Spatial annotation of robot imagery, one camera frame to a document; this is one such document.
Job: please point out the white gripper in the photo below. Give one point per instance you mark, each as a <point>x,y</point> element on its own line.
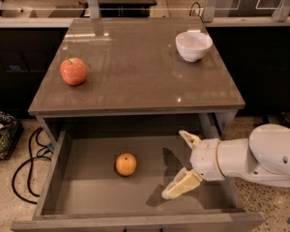
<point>204,159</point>

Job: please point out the orange fruit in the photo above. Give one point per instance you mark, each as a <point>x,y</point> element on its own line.
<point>126,164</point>

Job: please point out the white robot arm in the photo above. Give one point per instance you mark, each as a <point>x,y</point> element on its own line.
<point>262,158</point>

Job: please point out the open grey top drawer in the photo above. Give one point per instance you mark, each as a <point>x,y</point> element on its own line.
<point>83,191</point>

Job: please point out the black stand with caster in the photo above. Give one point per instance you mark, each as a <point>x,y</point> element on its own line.
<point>281,118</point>

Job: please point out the white ceramic bowl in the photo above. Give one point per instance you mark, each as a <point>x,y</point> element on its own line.
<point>193,45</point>

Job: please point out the red apple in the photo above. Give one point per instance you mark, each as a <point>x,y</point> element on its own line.
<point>73,71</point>

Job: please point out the dark desk behind glass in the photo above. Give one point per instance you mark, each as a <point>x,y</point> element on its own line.
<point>125,8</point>

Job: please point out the patterned basket with items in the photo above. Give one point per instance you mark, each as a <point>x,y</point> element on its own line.
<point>10,132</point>

